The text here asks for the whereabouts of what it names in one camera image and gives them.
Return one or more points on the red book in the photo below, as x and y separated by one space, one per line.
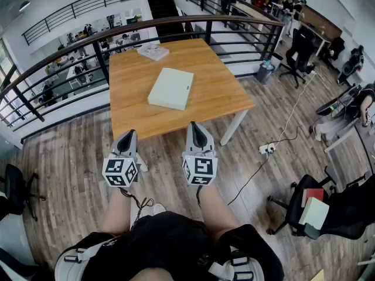
315 192

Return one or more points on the person's right forearm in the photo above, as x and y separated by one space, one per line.
216 212

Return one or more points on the grey trash bin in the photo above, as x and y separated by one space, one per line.
263 75

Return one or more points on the thick cream book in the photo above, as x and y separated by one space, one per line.
313 214

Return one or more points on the white desk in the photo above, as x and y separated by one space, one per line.
340 140

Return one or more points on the white table leg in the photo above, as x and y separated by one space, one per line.
234 127

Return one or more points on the white body harness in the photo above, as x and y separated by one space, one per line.
66 269

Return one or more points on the person's white shoe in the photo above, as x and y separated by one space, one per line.
159 209

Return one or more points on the person's black shirt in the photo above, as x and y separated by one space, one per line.
164 239

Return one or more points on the black mesh office chair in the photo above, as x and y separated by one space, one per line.
345 212

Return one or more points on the person's left forearm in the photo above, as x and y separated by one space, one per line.
117 212

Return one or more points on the black metal railing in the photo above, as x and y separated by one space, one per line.
73 9

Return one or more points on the yellow flat board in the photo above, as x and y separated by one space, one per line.
318 276

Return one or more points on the pale green box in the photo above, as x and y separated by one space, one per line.
171 89

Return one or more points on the white power strip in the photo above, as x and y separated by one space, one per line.
266 148

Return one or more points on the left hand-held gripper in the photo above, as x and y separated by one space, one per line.
117 170

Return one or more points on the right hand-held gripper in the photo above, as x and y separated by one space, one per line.
200 168

